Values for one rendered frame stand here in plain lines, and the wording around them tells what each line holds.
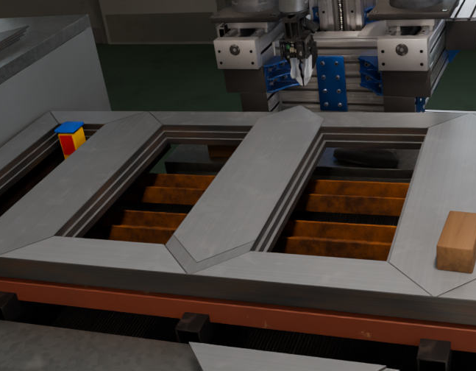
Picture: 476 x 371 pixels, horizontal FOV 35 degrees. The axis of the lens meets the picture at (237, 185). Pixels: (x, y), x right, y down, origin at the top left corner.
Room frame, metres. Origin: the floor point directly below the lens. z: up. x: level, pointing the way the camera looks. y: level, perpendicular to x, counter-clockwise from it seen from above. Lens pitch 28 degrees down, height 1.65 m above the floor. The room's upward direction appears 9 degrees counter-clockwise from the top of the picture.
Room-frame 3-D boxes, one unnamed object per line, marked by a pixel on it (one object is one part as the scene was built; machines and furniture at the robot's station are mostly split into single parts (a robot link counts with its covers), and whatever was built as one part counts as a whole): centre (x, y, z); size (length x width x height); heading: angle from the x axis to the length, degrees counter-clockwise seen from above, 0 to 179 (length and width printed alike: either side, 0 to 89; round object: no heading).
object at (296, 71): (1.89, -0.20, 0.95); 0.06 x 0.03 x 0.09; 157
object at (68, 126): (1.94, 0.44, 0.88); 0.06 x 0.06 x 0.02; 66
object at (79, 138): (1.94, 0.44, 0.78); 0.05 x 0.05 x 0.19; 66
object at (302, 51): (1.88, -0.21, 1.06); 0.09 x 0.08 x 0.12; 157
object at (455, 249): (1.09, -0.37, 0.89); 0.12 x 0.06 x 0.05; 151
